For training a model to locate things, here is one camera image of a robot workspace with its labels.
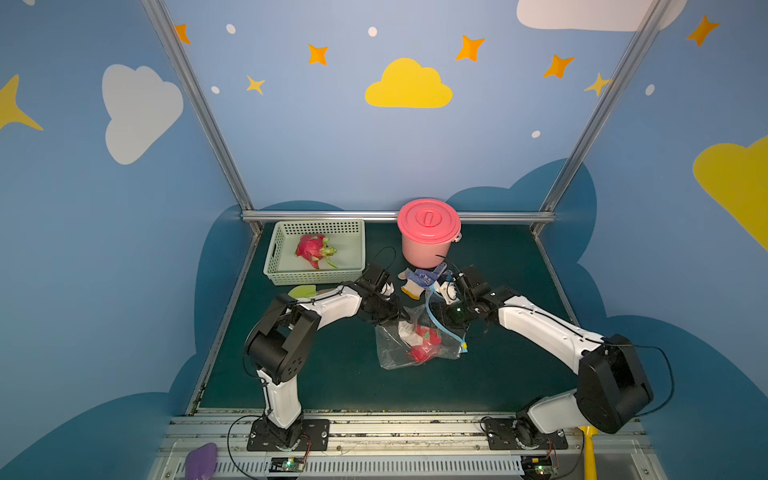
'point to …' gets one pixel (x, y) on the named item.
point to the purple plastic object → (200, 463)
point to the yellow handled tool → (590, 470)
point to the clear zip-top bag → (394, 339)
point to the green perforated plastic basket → (283, 268)
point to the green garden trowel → (303, 291)
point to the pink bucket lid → (429, 221)
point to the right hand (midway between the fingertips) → (434, 318)
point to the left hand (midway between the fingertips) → (413, 318)
